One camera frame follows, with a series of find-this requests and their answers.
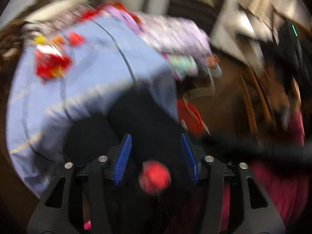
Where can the red yarn pompom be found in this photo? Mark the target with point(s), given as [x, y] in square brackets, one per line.
[154, 177]

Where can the purple floral blanket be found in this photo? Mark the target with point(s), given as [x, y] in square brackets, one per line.
[173, 35]

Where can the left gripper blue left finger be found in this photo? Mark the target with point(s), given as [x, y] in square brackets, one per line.
[121, 154]

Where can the red blanket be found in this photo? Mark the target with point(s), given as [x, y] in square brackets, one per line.
[114, 9]

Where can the person's black trouser leg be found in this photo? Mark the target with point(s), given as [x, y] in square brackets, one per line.
[155, 136]

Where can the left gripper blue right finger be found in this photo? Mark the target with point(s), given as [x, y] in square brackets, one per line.
[189, 158]

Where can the cream pillow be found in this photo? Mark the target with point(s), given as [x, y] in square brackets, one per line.
[54, 9]

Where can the yellow yarn pompom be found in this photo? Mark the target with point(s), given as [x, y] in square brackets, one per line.
[40, 40]

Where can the red trash basket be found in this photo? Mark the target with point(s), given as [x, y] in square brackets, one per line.
[190, 118]

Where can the orange medicine box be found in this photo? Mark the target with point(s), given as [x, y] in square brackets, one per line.
[57, 39]

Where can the pastel tie-dye quilt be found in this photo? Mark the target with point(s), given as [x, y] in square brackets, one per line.
[183, 66]

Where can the blue striped bed sheet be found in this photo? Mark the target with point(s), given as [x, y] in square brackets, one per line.
[110, 61]

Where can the small red snack packet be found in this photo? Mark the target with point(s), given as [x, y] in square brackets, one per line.
[75, 39]

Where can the red snack bag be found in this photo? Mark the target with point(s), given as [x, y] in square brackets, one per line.
[51, 61]

